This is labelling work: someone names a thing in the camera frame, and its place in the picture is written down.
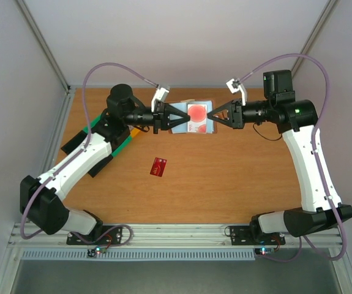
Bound brown leather card holder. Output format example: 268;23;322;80
168;100;217;134

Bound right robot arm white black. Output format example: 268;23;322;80
208;70;352;243

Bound small circuit board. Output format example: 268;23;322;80
255;247;276;256
86;247;107;258

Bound red VIP credit card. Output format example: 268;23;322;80
150;157;167;177

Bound green plastic bin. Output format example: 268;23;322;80
91;115;132;154

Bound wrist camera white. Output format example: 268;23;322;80
151;85;170;112
226;78;247;106

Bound right small circuit board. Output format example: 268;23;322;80
255;247;276;256

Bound yellow plastic bin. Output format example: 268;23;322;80
130;127;141;138

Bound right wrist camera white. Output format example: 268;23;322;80
226;78;247;106

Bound black plastic bin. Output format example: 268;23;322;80
61;130;113;178

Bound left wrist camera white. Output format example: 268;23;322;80
151;85;170;112

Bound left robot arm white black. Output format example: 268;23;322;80
20;84;190;244

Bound grey slotted cable duct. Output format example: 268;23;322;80
21;248;255;262

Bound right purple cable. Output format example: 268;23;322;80
239;53;348;263

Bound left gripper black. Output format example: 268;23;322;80
124;102;190;134

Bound left small circuit board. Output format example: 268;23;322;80
86;247;107;258

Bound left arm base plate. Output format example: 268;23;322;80
66;225;128;246

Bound aluminium front rail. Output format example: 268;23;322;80
7;223;342;249

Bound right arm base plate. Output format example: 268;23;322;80
224;225;286;246

